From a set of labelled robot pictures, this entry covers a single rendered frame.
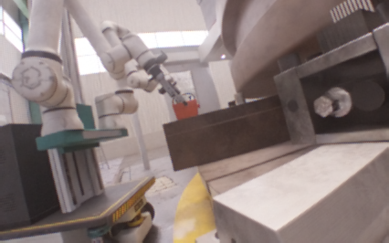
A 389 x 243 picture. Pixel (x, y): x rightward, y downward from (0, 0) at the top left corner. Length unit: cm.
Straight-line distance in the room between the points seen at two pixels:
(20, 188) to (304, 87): 130
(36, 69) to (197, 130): 103
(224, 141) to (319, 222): 123
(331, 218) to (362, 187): 9
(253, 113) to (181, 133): 58
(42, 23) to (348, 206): 109
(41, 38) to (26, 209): 82
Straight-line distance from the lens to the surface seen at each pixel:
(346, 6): 73
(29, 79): 90
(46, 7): 106
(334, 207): 29
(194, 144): 144
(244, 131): 148
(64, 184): 122
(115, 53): 92
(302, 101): 55
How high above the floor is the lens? 58
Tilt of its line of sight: 3 degrees up
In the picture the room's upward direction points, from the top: 15 degrees counter-clockwise
